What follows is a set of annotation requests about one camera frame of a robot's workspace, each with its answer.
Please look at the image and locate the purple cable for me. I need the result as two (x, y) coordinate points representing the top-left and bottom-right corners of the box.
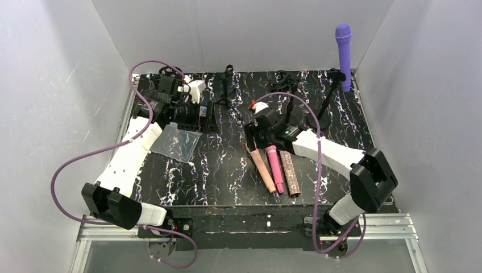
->
(49, 59), (198, 269)
(249, 91), (368, 259)

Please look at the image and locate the small black shock-mount tripod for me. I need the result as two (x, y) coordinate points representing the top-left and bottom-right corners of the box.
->
(146, 66), (183, 81)

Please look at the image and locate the rhinestone glitter microphone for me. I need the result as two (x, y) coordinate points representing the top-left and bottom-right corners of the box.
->
(280, 151), (301, 198)

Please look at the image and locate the black round-base shock-mount stand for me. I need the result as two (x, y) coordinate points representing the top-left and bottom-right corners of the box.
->
(268, 71), (302, 125)

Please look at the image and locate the peach microphone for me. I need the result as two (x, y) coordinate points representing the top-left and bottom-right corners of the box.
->
(245, 144), (276, 193)

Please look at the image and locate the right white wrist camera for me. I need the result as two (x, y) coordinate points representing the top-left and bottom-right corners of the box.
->
(250, 101), (268, 117)

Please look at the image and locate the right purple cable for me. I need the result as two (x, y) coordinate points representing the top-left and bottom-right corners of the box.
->
(249, 91), (368, 259)

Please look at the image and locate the aluminium frame rail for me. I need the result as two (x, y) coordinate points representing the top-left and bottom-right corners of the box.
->
(69, 73), (428, 273)

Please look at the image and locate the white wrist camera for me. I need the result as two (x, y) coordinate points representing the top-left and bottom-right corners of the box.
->
(177, 75), (207, 104)
(250, 101), (268, 117)

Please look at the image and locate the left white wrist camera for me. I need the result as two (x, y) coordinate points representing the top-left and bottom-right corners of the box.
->
(177, 75), (207, 104)

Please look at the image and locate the purple microphone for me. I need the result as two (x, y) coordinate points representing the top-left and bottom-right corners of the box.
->
(335, 23), (352, 92)

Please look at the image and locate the clear plastic screw box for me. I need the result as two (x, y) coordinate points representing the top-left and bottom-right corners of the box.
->
(150, 123), (202, 163)

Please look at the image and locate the tall black tripod stand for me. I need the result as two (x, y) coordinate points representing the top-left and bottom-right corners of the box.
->
(215, 64), (243, 122)

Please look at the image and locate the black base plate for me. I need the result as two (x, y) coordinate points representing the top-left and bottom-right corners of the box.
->
(126, 203), (368, 251)

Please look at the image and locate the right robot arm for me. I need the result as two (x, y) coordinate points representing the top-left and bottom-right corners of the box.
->
(244, 102), (398, 234)

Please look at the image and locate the black round-base clip stand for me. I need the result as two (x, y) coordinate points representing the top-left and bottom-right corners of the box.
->
(306, 68), (346, 131)

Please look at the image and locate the pink microphone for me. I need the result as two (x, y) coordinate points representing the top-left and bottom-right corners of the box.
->
(265, 145), (285, 194)

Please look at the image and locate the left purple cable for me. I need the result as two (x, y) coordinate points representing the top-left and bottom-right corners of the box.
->
(49, 59), (198, 269)

